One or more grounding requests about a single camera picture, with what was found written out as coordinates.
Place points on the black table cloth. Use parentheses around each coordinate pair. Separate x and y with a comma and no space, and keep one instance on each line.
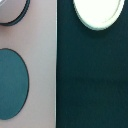
(92,72)

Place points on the cream round plate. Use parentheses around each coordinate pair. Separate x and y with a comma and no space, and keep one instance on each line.
(98,14)

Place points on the pink toy stove board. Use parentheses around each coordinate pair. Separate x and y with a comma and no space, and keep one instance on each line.
(28,27)

